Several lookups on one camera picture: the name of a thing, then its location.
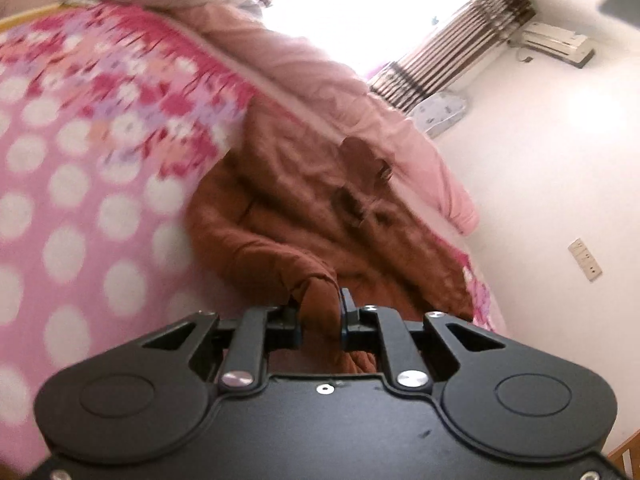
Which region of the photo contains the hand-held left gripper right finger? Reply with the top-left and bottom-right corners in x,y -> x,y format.
339,287 -> 506,392

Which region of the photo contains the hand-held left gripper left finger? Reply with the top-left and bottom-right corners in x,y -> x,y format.
141,304 -> 304,392

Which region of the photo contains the brown jacket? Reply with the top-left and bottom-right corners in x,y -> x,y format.
184,94 -> 477,376

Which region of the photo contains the pink quilt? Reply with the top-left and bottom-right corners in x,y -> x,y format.
165,0 -> 482,236

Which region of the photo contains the pink floral dotted blanket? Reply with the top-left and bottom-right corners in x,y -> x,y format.
0,2 -> 507,476

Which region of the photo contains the wooden furniture corner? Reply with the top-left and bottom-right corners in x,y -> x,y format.
606,441 -> 640,480

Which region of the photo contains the white air conditioner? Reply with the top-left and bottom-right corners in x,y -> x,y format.
509,21 -> 597,69

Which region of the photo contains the white wall socket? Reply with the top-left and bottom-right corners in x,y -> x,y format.
568,238 -> 604,282

